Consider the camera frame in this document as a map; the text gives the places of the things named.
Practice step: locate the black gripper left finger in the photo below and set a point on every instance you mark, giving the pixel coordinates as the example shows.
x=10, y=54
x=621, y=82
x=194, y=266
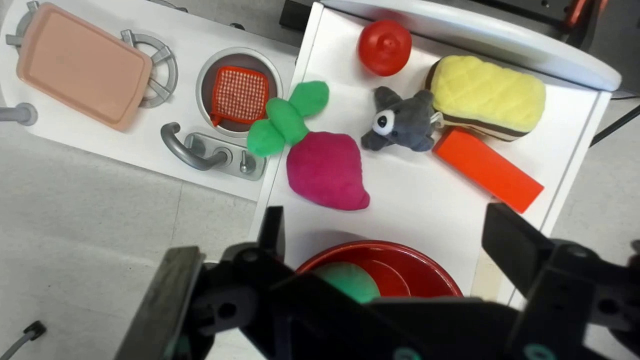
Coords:
x=272, y=233

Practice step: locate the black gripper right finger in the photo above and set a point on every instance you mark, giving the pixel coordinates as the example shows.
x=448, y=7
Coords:
x=521, y=252

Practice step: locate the purple plush beet green leaves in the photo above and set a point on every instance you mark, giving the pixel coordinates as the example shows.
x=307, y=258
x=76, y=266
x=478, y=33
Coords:
x=326, y=171

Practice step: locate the red plastic bowl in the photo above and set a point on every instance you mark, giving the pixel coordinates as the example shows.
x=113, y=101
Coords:
x=406, y=270

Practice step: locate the orange rectangular block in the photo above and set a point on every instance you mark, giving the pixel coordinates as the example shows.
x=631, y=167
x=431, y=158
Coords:
x=486, y=171

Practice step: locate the green plush ball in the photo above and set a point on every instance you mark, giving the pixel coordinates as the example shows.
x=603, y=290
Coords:
x=350, y=280

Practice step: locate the grey toy faucet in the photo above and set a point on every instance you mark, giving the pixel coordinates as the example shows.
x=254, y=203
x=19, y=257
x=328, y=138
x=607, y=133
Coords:
x=192, y=157

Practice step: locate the white toy kitchen cabinet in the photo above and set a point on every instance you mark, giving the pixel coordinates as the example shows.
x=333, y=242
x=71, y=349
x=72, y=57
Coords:
x=413, y=201

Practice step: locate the white toy sink counter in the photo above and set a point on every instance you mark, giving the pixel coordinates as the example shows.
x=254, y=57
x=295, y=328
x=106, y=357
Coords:
x=172, y=153

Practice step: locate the orange perforated strainer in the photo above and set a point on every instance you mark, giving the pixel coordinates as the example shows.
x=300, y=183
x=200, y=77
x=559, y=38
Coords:
x=240, y=96

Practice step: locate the yellow striped plush sponge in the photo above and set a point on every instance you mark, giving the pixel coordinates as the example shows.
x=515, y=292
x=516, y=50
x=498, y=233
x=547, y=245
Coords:
x=486, y=92

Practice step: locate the grey plush mouse toy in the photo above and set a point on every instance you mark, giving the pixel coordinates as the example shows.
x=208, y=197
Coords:
x=406, y=122

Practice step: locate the red round plastic toy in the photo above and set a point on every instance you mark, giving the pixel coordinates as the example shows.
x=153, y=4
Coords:
x=384, y=46

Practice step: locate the pink plastic tray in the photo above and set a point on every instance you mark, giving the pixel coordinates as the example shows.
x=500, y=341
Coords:
x=82, y=63

